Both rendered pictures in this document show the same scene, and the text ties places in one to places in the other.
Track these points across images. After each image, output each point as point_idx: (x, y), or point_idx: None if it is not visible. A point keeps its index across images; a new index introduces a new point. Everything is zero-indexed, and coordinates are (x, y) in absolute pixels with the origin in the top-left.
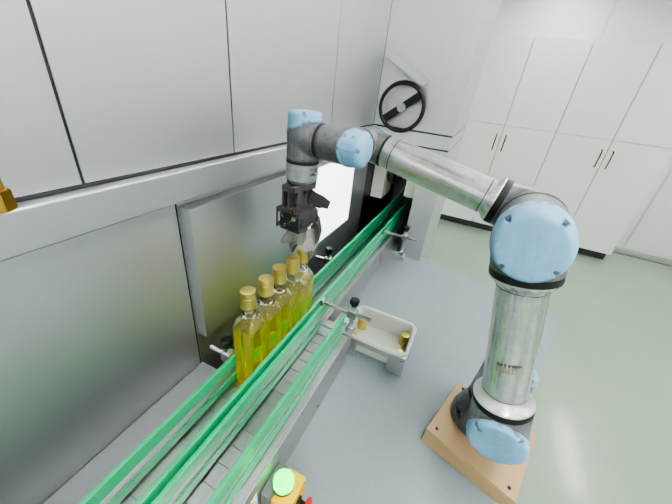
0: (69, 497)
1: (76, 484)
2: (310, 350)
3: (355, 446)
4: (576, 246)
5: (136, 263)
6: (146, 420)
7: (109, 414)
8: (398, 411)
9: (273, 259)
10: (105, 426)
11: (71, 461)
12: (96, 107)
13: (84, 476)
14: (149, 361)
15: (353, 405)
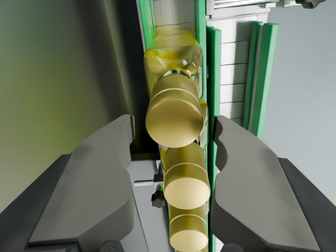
0: (154, 240)
1: (150, 237)
2: (221, 82)
3: (288, 100)
4: None
5: None
6: (143, 208)
7: (135, 243)
8: (335, 36)
9: (49, 60)
10: (137, 238)
11: (142, 246)
12: None
13: (149, 234)
14: (123, 242)
15: (276, 63)
